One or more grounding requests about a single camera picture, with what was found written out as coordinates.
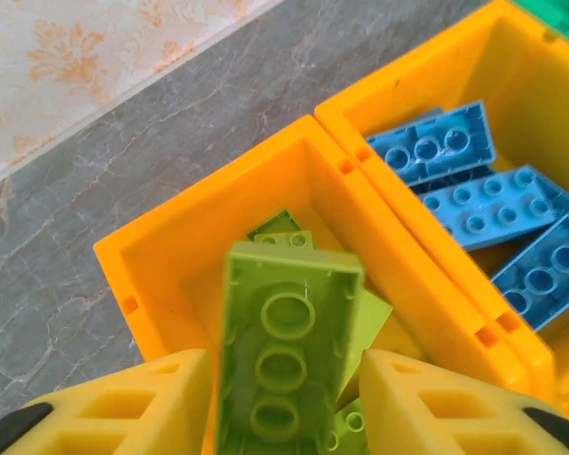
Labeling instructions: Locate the green plastic bin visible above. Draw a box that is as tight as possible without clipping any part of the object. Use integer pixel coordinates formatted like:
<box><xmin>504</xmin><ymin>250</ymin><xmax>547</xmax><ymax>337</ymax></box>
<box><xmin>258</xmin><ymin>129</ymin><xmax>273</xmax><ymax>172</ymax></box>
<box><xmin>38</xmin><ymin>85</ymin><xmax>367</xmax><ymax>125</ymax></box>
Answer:
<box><xmin>508</xmin><ymin>0</ymin><xmax>569</xmax><ymax>51</ymax></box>

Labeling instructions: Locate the yellow plastic bin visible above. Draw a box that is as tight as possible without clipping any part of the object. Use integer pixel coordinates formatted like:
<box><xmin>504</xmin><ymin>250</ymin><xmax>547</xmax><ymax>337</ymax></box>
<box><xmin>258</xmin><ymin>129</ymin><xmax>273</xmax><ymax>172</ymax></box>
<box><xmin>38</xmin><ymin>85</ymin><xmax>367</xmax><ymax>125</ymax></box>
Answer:
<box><xmin>313</xmin><ymin>0</ymin><xmax>569</xmax><ymax>424</ymax></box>
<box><xmin>92</xmin><ymin>114</ymin><xmax>559</xmax><ymax>455</ymax></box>

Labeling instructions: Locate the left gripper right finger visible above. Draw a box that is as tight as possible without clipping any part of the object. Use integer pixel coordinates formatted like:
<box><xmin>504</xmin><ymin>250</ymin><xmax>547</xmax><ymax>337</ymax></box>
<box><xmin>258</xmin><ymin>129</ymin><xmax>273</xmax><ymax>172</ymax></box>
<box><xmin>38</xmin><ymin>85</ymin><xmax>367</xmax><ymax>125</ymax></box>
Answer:
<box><xmin>359</xmin><ymin>349</ymin><xmax>569</xmax><ymax>455</ymax></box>

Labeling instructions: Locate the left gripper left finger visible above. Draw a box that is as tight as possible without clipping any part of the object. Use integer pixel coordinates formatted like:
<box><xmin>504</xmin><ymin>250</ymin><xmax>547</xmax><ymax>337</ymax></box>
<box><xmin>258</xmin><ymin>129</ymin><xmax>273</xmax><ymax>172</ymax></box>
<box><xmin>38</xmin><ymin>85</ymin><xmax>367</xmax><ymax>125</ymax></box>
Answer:
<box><xmin>0</xmin><ymin>348</ymin><xmax>220</xmax><ymax>455</ymax></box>

